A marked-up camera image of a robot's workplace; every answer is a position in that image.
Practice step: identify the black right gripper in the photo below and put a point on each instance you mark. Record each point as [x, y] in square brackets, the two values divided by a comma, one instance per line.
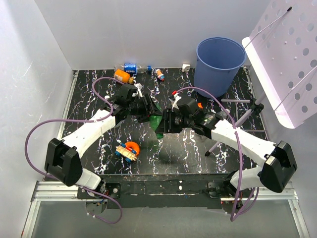
[163, 126]

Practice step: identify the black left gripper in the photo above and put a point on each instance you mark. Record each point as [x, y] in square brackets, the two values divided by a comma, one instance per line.
[151, 107]

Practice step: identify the green plastic bottle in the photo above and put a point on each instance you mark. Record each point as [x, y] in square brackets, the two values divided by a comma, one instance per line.
[154, 123]

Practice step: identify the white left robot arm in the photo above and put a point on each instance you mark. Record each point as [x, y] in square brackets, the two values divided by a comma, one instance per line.
[63, 156]

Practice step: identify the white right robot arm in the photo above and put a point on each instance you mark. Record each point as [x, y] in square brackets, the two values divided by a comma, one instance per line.
[276, 162]

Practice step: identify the blue plastic bin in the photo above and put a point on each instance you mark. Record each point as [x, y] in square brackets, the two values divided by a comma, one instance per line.
[218, 61]

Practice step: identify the small toy figure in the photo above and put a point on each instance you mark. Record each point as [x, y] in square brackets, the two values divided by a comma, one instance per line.
[160, 75]

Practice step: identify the orange juice bottle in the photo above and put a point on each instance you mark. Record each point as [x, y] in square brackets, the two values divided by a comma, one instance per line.
[123, 77]

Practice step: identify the clear Pepsi bottle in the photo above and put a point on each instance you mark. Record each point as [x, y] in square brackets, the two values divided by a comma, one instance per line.
[133, 68]

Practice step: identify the beige toy car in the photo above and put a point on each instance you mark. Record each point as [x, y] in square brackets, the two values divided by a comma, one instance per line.
[128, 153]

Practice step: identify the small white corner block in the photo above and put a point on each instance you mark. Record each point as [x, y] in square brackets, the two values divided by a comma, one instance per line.
[186, 67]

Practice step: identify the white perforated panel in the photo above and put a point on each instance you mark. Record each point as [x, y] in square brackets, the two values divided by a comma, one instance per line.
[282, 50]

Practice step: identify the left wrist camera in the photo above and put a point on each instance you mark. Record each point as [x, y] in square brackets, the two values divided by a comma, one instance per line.
[129, 93]

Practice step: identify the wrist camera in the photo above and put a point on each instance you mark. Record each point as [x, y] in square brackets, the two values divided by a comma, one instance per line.
[129, 93]
[174, 98]

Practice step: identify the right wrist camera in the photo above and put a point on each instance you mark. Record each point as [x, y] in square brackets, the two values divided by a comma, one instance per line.
[174, 98]

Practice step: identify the orange ring toy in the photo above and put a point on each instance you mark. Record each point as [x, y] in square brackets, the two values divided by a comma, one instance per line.
[133, 146]

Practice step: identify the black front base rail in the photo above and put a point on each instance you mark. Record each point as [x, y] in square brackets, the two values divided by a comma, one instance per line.
[168, 190]

